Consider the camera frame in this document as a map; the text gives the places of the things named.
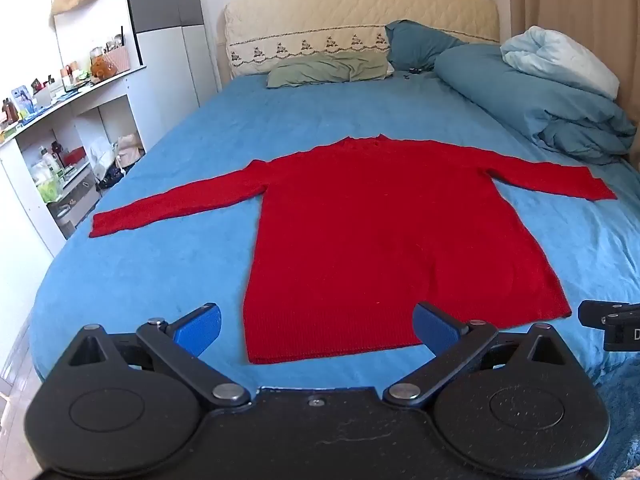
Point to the pale blue quilt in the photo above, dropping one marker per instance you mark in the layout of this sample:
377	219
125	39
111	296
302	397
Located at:
555	55

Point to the blue duvet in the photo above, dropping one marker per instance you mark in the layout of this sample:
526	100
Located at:
500	90

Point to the bed with blue sheet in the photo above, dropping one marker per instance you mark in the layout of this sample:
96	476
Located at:
175	260

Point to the blue pillow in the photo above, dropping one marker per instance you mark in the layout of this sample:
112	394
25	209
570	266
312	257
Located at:
415	45

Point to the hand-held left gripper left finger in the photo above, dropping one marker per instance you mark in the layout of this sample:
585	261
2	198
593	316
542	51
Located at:
200	329

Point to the blue fluffy rug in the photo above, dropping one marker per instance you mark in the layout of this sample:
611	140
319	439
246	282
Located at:
622	410

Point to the green packet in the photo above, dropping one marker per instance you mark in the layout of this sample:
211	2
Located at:
48	190

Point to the beige quilted headboard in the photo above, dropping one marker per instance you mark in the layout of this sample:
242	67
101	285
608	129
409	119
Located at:
350	10

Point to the red box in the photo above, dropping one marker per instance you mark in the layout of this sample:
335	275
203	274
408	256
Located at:
75	156

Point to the white bottle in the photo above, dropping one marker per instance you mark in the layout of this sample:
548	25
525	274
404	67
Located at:
50	161

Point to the blue packet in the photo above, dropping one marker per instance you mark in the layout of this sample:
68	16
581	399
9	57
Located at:
22	99

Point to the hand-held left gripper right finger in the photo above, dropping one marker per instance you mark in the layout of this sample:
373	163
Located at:
434	329

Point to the beige cloth bag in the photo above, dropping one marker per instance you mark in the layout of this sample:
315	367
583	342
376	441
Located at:
129	150

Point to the brown bottle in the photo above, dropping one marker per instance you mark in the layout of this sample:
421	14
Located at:
9	111

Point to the pink box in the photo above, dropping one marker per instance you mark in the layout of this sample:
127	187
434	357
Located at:
119	59

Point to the red knit sweater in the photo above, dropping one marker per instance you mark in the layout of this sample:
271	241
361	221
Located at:
375	235

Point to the green pillow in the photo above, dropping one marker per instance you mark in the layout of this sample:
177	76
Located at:
325	70

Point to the brown teddy bear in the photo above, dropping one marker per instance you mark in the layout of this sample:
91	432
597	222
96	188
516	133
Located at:
103	69

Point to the white and grey wardrobe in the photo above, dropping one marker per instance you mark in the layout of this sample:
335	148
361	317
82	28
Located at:
165	60

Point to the white shelf unit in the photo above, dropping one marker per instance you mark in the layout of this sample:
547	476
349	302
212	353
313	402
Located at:
117	90

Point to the small black item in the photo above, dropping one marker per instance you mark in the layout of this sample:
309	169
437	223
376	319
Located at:
411	71

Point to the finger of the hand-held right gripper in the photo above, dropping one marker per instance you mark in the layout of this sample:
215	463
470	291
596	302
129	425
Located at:
592	311

